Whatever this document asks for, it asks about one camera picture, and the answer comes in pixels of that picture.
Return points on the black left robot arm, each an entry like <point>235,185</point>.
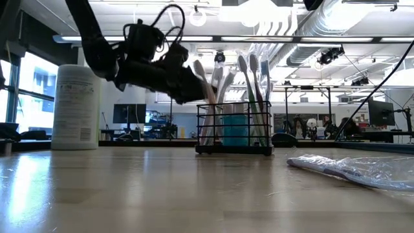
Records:
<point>93,42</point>

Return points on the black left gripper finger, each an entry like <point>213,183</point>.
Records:
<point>194,95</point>
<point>189,77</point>

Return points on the black computer monitor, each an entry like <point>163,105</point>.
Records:
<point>129,113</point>
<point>381,113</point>

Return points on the black ceiling camera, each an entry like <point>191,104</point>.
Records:
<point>330,55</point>

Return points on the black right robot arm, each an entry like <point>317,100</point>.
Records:
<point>313,4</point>

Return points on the purple white toothbrush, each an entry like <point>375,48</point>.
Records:
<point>254,63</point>
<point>343,173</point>

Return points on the black aluminium table frame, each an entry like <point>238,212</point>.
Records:
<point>145,143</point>

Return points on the silver ceiling duct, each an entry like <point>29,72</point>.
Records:
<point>323,22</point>

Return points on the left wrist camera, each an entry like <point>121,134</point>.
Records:
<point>142,40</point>

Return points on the white green wipes canister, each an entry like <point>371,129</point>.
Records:
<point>76,106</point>

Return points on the blue white toothbrush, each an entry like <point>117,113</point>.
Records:
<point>265,69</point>

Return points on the green white toothbrush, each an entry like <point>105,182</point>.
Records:
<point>229,81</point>
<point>243,64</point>

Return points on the black laptop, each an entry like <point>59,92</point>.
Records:
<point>9,129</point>

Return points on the black ceiling light beam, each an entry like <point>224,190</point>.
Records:
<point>216,39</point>

